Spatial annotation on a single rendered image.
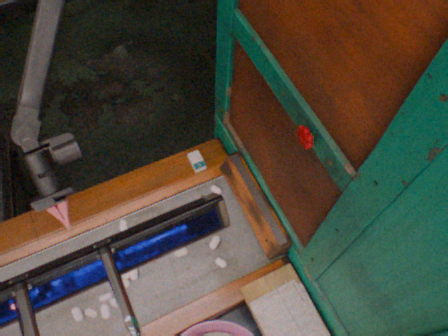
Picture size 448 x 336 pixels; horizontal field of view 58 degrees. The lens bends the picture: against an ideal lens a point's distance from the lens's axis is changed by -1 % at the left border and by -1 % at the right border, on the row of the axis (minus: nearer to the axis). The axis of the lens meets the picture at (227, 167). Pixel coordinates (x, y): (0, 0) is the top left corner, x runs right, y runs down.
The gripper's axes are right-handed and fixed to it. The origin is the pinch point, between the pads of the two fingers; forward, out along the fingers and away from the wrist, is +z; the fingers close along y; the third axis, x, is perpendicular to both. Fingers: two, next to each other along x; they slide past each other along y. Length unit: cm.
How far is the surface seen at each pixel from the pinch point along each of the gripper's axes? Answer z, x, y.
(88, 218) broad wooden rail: 3.0, 9.7, 3.9
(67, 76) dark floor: -44, 150, 9
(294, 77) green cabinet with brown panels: -19, -39, 51
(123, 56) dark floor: -44, 152, 44
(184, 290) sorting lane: 26.7, -7.1, 19.9
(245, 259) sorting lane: 26.7, -6.5, 38.1
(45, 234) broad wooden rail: 2.4, 9.7, -7.9
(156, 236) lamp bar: 0.8, -31.6, 18.5
